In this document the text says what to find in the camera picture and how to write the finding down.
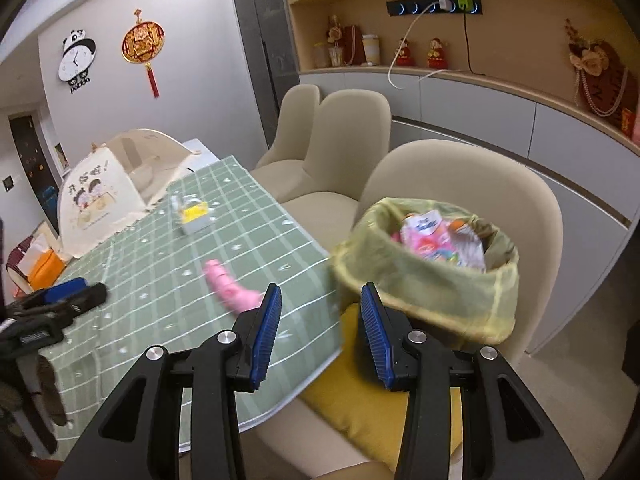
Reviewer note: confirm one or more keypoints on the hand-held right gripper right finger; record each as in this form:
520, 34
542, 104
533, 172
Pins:
375, 340

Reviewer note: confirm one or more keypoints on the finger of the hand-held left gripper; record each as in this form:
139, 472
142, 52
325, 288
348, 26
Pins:
45, 316
67, 290

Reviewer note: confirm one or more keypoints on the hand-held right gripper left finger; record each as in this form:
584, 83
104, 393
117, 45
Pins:
266, 340

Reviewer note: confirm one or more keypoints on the pink segmented pig toy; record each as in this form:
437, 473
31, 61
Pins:
230, 287

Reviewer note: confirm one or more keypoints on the black bin with yellow bag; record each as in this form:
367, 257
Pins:
430, 305

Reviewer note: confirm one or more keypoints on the pink white packet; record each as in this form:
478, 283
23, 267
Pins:
425, 232

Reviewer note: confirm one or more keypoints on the white grey packet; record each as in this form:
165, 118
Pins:
470, 255

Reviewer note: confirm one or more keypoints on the yellow seat cushion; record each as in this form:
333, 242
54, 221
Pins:
360, 410

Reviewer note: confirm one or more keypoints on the green checked tablecloth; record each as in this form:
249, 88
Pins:
150, 280

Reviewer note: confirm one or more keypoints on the cream mesh food cover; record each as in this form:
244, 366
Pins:
95, 200

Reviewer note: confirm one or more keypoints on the clear packaging with yellow toy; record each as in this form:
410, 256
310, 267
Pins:
195, 217

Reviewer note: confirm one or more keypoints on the dark door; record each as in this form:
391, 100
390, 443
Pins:
27, 150

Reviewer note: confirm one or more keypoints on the beige dining chair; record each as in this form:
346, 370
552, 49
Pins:
292, 125
345, 135
475, 175

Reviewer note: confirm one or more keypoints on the dark tall cabinet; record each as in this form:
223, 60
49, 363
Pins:
260, 60

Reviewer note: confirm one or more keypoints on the red doll figurine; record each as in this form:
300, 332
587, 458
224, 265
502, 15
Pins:
405, 54
436, 55

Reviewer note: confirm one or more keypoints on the white cup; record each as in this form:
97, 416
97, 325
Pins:
370, 50

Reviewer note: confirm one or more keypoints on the clear glass jar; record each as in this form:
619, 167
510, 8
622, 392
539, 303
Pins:
320, 55

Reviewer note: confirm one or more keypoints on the small brown flower bag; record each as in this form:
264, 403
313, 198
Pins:
350, 45

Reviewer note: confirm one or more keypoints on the wooden shelf cabinet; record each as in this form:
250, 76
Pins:
525, 45

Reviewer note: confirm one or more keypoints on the black power strip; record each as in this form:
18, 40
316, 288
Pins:
400, 7

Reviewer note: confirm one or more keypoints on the small red box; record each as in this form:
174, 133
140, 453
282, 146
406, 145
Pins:
628, 122

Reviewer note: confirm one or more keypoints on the large brown flower bag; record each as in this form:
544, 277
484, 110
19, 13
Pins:
602, 85

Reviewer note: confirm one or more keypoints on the wall switch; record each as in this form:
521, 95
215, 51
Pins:
7, 183

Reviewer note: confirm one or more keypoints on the panda wall clock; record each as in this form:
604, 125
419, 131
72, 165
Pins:
75, 62

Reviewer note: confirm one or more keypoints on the red gold wall ornament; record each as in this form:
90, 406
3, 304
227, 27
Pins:
143, 42

